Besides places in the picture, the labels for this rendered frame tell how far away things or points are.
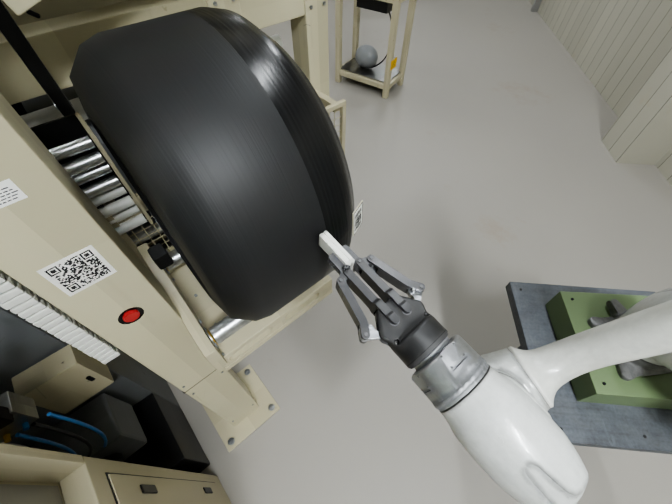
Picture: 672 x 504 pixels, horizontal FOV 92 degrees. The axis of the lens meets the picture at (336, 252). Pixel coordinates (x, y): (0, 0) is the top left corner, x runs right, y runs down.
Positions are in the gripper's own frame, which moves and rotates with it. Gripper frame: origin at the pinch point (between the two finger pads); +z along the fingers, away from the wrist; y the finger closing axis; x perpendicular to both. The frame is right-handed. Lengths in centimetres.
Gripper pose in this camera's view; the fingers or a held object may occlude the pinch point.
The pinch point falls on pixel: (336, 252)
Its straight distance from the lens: 51.8
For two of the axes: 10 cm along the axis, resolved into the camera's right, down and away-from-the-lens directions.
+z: -6.5, -6.9, 3.4
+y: -7.6, 5.3, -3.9
